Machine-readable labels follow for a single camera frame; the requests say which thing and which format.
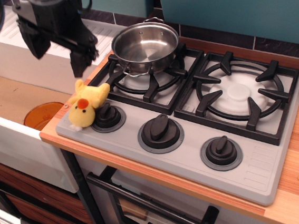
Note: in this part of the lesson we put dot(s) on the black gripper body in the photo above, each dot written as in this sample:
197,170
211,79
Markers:
58,20

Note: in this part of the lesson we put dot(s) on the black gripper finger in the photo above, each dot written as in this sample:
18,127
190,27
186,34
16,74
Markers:
35,41
82,57

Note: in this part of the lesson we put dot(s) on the yellow stuffed duck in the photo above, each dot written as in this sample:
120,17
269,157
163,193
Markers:
84,103

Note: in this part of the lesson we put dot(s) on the stainless steel pan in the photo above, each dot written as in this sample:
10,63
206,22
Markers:
145,48

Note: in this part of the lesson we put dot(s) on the black left stove knob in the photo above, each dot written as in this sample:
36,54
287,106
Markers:
108,118

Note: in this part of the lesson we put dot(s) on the black stove knob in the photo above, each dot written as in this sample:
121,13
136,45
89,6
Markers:
161,135
221,154
108,118

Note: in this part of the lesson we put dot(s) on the black middle stove knob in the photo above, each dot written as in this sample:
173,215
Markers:
161,135

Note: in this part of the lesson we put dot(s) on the grey toy stove top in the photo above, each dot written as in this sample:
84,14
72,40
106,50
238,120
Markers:
255,179

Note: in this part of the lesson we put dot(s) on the black right stove knob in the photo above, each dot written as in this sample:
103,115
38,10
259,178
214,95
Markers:
221,154

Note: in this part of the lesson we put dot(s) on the white toy sink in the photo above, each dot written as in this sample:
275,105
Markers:
25,83

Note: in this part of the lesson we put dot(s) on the orange sink drain plug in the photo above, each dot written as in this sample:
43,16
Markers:
40,116

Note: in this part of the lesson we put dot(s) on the teal cabinet left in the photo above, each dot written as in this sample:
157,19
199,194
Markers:
137,8

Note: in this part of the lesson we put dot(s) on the teal cabinet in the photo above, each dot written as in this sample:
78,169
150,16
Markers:
137,8
273,19

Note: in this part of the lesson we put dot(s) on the black left burner grate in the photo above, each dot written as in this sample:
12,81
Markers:
159,92

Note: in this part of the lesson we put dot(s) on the black burner grate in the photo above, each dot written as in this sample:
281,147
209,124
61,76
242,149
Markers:
251,99
159,92

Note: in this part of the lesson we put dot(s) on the black right burner grate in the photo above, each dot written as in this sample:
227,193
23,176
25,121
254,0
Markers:
251,99

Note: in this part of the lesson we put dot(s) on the wooden drawer fronts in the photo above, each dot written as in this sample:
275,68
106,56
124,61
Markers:
37,201

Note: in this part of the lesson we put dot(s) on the teal cabinet right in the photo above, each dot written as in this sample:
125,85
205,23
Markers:
273,19

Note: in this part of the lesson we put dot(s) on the oven door with black handle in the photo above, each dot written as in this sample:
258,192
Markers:
104,182

